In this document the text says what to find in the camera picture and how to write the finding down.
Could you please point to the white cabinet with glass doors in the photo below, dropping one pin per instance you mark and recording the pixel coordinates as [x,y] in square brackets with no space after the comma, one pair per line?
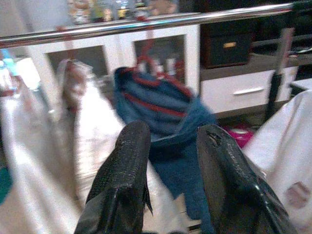
[219,85]

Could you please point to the pink bag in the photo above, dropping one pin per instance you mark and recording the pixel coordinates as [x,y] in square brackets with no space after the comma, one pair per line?
[240,136]

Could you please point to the red hanger with twisted neck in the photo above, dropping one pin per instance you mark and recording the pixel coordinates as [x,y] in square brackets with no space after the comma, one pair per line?
[143,58]

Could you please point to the chrome clothes rack black stand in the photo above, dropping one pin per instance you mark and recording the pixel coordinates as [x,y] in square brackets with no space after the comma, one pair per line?
[146,24]

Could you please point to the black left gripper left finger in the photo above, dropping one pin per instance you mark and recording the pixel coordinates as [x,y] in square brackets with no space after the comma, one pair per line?
[122,175]

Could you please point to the sheer white hanging garment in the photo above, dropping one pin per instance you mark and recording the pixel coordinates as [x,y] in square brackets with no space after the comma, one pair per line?
[29,158]

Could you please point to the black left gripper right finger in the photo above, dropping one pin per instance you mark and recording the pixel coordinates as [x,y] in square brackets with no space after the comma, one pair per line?
[231,185]

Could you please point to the dark drawer with gold label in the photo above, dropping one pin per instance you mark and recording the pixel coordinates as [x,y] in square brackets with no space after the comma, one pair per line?
[229,48]

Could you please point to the blue denim garment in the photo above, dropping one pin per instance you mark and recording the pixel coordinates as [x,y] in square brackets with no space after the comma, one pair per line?
[175,151]

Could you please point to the cream checked shirt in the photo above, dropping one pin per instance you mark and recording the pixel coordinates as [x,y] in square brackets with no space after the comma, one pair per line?
[80,102]

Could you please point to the white shirt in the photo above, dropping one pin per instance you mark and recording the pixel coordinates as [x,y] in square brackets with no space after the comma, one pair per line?
[287,146]

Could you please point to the teal floor mat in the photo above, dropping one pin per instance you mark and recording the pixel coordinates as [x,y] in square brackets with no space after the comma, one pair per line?
[5,185]

